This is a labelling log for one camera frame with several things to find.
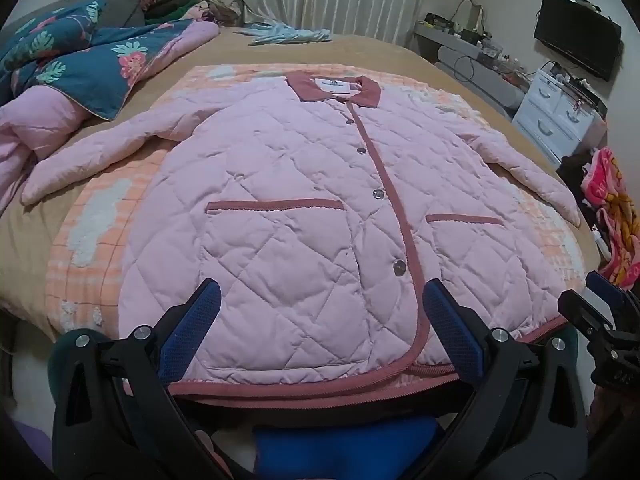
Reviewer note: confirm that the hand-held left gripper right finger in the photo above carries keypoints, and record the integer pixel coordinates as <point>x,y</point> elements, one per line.
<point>452,330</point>

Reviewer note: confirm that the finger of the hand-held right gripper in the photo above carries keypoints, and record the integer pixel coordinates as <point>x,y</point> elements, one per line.
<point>590,312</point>
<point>617,290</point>

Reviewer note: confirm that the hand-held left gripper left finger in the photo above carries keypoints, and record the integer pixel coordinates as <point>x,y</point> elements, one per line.
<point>192,330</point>

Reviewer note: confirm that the pink quilted jacket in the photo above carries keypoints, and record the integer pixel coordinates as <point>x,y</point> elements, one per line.
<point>280,185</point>

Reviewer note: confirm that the pile of clothes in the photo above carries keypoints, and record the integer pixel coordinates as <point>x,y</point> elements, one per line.
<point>200,5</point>

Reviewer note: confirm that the pink yellow printed towel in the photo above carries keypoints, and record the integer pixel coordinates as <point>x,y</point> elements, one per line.
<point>612,200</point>

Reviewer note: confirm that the orange checked blanket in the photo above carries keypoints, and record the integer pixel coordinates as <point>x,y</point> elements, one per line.
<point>85,290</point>

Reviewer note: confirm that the dark cloth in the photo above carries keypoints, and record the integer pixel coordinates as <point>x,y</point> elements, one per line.
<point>575,175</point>

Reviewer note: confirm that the white drawer cabinet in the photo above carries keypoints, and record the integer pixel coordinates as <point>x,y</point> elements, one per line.
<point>550,110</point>

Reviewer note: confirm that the grey desk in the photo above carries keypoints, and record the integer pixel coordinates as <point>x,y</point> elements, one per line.
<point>480,75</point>

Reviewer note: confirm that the black flat television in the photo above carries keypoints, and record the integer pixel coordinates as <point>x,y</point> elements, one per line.
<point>575,35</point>

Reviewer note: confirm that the blue floral quilt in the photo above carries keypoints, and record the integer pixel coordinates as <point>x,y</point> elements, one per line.
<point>100,65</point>

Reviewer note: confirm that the cluster of small desk gadgets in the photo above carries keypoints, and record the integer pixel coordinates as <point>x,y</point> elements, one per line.
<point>480,40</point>

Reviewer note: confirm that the bed with tan sheet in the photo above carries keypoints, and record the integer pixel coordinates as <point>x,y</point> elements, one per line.
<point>380,50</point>

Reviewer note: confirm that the light blue cloth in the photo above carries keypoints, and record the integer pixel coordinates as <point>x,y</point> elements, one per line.
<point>285,34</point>

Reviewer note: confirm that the blue floral pillow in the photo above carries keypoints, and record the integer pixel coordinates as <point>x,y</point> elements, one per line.
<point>45,35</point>

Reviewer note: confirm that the grey pillow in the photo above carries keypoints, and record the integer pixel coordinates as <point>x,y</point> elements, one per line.
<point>120,2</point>

